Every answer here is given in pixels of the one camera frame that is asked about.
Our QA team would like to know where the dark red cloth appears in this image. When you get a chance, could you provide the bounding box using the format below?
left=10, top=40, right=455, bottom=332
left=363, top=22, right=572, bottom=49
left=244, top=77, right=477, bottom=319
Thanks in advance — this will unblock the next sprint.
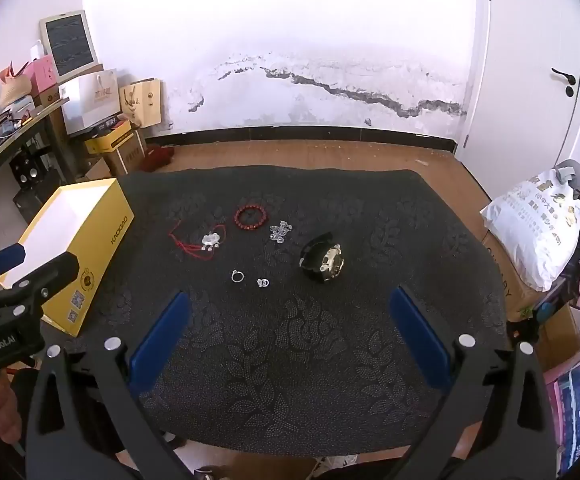
left=145, top=143, right=175, bottom=167

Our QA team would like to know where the red bead bracelet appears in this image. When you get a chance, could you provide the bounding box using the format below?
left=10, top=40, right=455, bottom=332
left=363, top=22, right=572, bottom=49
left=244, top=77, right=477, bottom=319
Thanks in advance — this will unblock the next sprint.
left=233, top=203, right=270, bottom=231

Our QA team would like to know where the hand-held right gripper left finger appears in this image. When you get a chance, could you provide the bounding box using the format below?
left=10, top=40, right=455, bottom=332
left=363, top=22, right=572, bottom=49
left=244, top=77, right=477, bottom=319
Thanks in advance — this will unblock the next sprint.
left=22, top=290, right=195, bottom=480

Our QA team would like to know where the pink box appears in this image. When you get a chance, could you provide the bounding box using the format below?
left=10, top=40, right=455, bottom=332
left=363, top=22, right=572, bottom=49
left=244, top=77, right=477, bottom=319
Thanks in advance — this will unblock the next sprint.
left=22, top=54, right=60, bottom=97

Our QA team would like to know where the brown cardboard box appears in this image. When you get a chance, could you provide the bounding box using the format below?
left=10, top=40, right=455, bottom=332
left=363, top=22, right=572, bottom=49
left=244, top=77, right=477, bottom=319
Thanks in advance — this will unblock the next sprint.
left=102, top=131, right=149, bottom=177

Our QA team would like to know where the white printed sack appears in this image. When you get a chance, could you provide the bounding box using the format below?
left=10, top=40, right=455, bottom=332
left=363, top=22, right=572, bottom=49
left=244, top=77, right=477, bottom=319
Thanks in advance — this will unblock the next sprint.
left=479, top=172, right=580, bottom=292

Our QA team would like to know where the white framed dark panel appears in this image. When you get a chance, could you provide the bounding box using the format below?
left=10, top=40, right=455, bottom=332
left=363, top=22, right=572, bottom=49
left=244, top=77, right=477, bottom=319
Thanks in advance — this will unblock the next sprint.
left=38, top=9, right=99, bottom=79

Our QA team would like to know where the yellow box white inside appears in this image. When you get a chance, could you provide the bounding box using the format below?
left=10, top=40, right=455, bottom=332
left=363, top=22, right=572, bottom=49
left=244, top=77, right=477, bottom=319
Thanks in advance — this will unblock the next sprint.
left=0, top=177, right=136, bottom=338

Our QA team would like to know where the black flat box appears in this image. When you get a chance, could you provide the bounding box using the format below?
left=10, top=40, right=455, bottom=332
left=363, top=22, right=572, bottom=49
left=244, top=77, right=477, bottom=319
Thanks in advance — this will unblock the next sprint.
left=77, top=113, right=132, bottom=139

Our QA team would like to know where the black door handle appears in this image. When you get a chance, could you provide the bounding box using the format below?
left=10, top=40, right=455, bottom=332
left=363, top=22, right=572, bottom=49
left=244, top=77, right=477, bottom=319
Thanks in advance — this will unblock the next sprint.
left=550, top=67, right=577, bottom=97

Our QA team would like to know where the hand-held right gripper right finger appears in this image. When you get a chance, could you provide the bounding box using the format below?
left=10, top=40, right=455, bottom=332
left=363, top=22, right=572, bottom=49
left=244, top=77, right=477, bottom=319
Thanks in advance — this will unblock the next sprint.
left=389, top=285, right=558, bottom=480

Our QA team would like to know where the yellow carton black stripe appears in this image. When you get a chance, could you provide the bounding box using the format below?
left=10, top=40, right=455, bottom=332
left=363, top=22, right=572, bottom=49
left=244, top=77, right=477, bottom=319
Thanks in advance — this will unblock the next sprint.
left=84, top=127, right=144, bottom=156

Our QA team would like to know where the white door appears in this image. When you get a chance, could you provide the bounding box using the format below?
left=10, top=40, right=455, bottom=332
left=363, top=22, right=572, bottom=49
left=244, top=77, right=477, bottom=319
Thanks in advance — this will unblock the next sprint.
left=456, top=0, right=580, bottom=181

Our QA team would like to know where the black speaker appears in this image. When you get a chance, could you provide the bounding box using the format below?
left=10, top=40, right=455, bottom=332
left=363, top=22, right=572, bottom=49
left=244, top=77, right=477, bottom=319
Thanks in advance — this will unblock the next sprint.
left=8, top=152, right=54, bottom=189

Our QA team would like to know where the silver chain necklace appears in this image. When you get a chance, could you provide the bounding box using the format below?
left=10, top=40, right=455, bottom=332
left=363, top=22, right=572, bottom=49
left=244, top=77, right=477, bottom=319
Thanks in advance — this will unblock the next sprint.
left=268, top=219, right=293, bottom=245

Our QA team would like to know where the large cardboard box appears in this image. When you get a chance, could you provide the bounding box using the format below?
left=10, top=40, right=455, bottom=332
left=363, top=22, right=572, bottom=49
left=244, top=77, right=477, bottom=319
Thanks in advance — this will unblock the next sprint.
left=480, top=230, right=580, bottom=372

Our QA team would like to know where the black wrist watch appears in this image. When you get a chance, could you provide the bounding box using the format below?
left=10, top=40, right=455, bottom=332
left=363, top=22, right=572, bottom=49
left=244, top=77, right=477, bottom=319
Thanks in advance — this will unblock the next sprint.
left=298, top=231, right=347, bottom=283

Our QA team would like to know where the grey plastic part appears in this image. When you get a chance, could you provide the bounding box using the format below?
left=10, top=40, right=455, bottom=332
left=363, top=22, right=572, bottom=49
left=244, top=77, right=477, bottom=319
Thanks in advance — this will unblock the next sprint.
left=552, top=158, right=580, bottom=192

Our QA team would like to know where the red cord silver lock pendant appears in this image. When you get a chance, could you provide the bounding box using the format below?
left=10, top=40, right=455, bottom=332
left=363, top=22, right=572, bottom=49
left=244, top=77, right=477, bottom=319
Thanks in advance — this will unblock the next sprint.
left=168, top=220, right=231, bottom=261

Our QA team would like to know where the colourful printed bag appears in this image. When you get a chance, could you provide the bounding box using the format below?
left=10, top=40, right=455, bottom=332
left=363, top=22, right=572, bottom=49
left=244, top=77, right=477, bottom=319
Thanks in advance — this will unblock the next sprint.
left=541, top=334, right=580, bottom=477

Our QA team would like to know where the black curved desk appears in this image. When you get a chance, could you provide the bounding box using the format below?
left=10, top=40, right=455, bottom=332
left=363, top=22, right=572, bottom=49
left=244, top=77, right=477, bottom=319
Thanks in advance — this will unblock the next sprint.
left=0, top=104, right=80, bottom=202

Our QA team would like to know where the white gift bag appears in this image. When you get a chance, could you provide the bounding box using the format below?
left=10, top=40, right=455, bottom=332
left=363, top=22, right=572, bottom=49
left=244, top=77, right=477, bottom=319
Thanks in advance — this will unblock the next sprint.
left=58, top=68, right=122, bottom=136

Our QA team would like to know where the beige gift bag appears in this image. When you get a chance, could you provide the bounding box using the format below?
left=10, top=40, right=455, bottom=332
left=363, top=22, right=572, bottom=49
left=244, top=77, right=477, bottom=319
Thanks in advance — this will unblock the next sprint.
left=119, top=78, right=163, bottom=129

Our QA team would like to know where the black tower cabinet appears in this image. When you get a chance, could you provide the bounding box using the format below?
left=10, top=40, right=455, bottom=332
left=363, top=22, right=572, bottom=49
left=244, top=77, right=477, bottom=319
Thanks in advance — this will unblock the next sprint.
left=12, top=186, right=57, bottom=222

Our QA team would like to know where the black floral tablecloth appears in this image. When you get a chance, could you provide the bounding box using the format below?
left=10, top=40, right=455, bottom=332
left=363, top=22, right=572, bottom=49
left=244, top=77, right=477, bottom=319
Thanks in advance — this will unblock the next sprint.
left=67, top=166, right=509, bottom=445

